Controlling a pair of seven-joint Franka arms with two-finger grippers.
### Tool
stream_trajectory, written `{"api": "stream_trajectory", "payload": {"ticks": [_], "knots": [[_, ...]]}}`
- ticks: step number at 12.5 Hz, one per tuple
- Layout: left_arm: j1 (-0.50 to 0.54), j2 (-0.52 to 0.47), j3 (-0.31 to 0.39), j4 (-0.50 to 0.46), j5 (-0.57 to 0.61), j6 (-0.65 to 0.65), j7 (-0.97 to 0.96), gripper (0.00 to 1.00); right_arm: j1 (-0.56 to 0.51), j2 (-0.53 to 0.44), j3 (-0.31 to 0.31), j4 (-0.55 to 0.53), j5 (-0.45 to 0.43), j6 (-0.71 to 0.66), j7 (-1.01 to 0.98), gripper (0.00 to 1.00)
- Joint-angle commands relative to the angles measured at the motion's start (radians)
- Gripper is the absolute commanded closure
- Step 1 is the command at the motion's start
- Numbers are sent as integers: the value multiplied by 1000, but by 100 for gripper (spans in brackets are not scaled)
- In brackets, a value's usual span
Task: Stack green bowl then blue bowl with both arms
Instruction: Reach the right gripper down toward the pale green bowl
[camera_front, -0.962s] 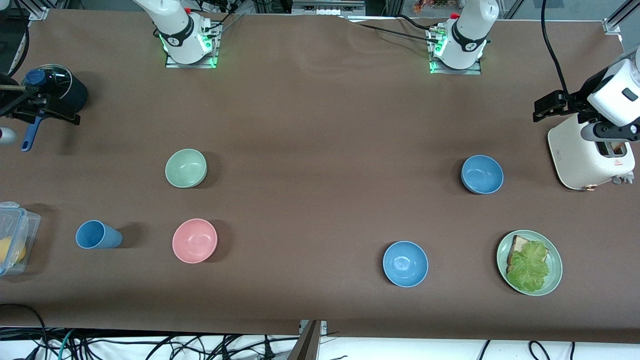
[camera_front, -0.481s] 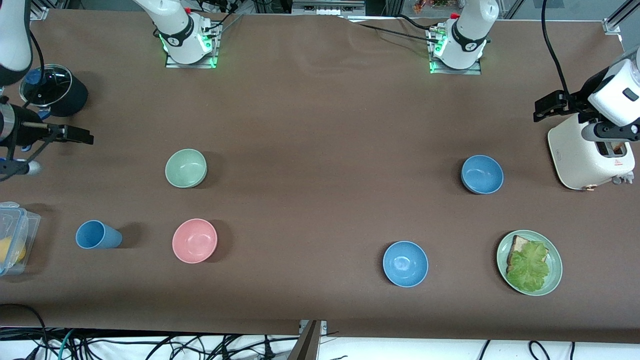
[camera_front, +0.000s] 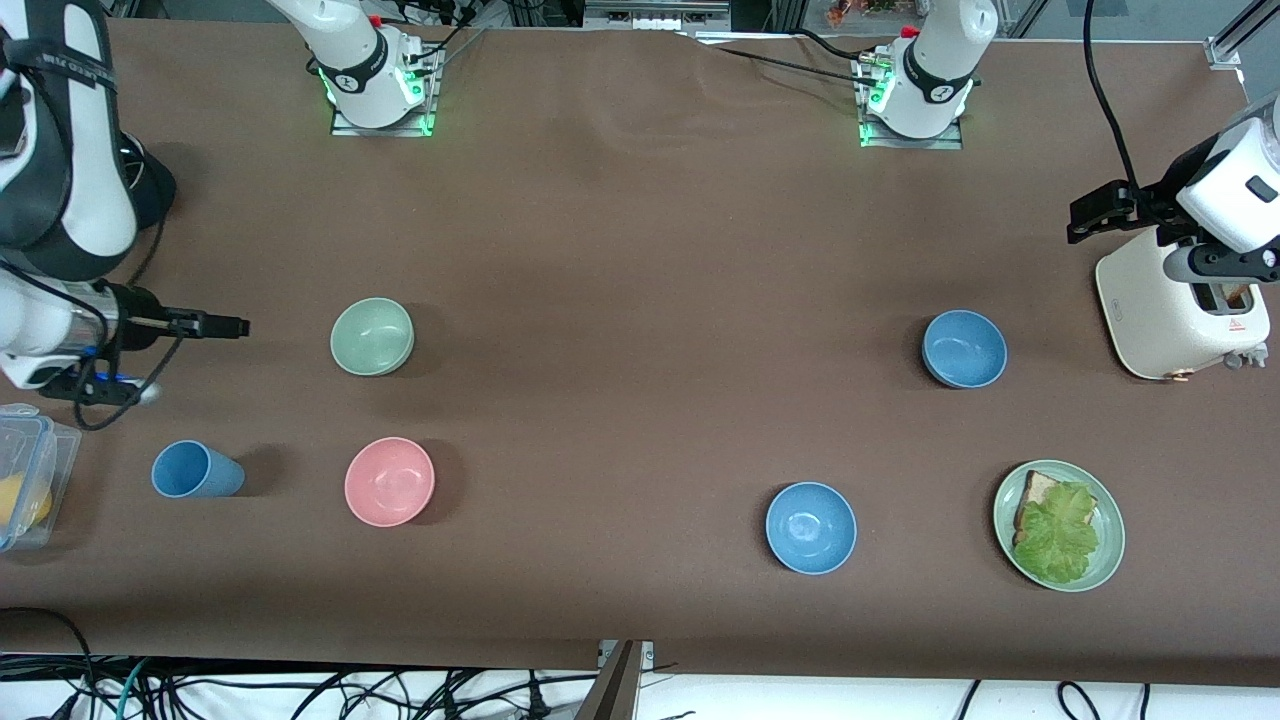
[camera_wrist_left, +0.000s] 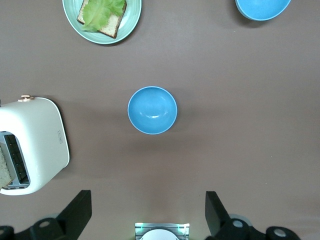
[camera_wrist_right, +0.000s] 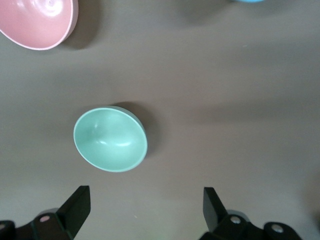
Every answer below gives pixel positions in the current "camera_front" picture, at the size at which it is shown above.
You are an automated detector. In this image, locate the dark pot with blue handle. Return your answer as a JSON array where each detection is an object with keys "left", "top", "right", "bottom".
[{"left": 120, "top": 135, "right": 178, "bottom": 233}]

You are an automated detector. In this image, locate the blue plastic cup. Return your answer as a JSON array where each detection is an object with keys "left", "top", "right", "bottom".
[{"left": 151, "top": 440, "right": 246, "bottom": 499}]

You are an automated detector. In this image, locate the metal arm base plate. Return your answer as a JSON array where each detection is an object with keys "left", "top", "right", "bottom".
[
  {"left": 328, "top": 55, "right": 443, "bottom": 139},
  {"left": 858, "top": 55, "right": 967, "bottom": 151}
]

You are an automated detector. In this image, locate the white toaster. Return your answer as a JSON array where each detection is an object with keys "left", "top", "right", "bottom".
[{"left": 1095, "top": 230, "right": 1273, "bottom": 381}]

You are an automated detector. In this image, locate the aluminium frame profile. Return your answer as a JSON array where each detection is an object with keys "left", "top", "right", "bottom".
[{"left": 1205, "top": 0, "right": 1280, "bottom": 69}]

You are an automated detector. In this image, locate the teal cable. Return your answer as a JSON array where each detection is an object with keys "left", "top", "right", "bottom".
[{"left": 115, "top": 657, "right": 153, "bottom": 720}]

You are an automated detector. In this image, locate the blue bowl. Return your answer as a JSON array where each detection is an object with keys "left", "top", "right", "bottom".
[
  {"left": 921, "top": 309, "right": 1009, "bottom": 389},
  {"left": 765, "top": 482, "right": 858, "bottom": 576}
]

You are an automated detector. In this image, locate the bread slice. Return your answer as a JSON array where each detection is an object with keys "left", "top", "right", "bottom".
[{"left": 1013, "top": 470, "right": 1067, "bottom": 546}]

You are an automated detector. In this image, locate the pink bowl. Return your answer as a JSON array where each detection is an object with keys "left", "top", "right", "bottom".
[{"left": 344, "top": 437, "right": 437, "bottom": 528}]

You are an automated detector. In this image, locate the clear plastic container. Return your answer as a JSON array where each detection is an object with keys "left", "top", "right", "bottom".
[{"left": 0, "top": 418, "right": 83, "bottom": 553}]

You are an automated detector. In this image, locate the yellow lemon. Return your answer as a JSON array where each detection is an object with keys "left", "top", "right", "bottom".
[{"left": 0, "top": 474, "right": 53, "bottom": 529}]

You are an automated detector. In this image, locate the light green bowl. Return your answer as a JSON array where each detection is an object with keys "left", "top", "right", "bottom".
[{"left": 330, "top": 297, "right": 415, "bottom": 377}]

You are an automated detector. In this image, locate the green lettuce leaf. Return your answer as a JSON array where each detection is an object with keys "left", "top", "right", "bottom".
[{"left": 1013, "top": 482, "right": 1101, "bottom": 586}]

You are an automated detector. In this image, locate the clear lid with blue rim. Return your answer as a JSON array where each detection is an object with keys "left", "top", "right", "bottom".
[{"left": 0, "top": 403, "right": 56, "bottom": 551}]

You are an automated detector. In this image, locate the light green plate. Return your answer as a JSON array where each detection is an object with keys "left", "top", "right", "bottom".
[{"left": 993, "top": 460, "right": 1126, "bottom": 593}]

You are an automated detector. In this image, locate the thick black cable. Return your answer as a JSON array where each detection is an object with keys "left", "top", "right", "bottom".
[{"left": 1080, "top": 0, "right": 1146, "bottom": 196}]

